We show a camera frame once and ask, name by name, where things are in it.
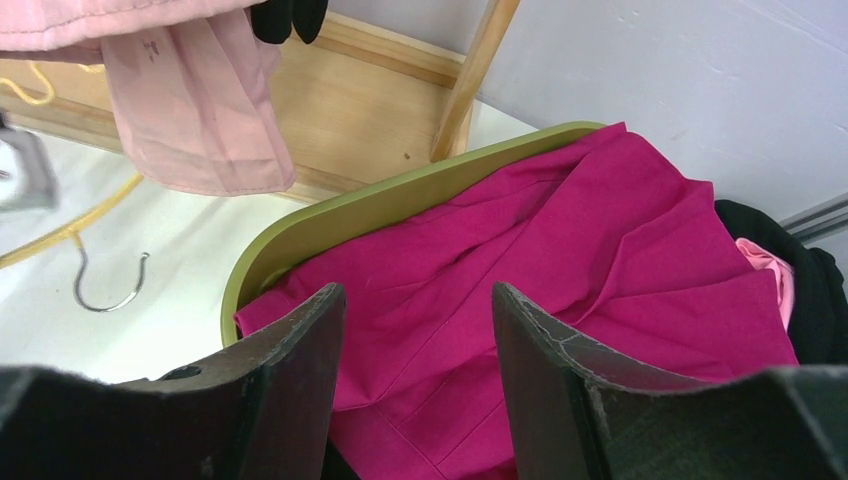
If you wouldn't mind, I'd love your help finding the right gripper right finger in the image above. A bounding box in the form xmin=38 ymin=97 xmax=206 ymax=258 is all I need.
xmin=492 ymin=283 xmax=847 ymax=479

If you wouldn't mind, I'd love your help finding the black garment pile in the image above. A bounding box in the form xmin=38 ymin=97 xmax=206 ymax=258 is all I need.
xmin=715 ymin=200 xmax=847 ymax=365

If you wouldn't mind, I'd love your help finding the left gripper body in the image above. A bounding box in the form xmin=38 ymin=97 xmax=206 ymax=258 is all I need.
xmin=1 ymin=112 xmax=59 ymax=212

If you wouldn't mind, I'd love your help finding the pink cloth on pile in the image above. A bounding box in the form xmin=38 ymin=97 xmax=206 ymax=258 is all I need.
xmin=733 ymin=237 xmax=796 ymax=329

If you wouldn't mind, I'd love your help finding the magenta pleated skirt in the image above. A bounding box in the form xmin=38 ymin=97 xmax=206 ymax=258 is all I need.
xmin=234 ymin=124 xmax=798 ymax=479

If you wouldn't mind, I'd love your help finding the dark striped garment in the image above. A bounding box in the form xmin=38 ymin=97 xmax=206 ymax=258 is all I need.
xmin=249 ymin=0 xmax=329 ymax=45

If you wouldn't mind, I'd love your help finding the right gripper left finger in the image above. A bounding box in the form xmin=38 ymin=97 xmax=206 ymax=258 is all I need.
xmin=1 ymin=283 xmax=346 ymax=479

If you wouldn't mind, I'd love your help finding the light pink skirt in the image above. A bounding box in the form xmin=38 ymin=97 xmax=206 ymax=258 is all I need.
xmin=1 ymin=1 xmax=296 ymax=196

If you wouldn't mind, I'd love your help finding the olive green plastic basket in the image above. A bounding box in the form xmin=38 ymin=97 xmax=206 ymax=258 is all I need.
xmin=220 ymin=121 xmax=602 ymax=347

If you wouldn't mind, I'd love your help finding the wooden clothes rack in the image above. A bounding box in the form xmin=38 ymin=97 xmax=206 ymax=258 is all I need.
xmin=0 ymin=0 xmax=521 ymax=205

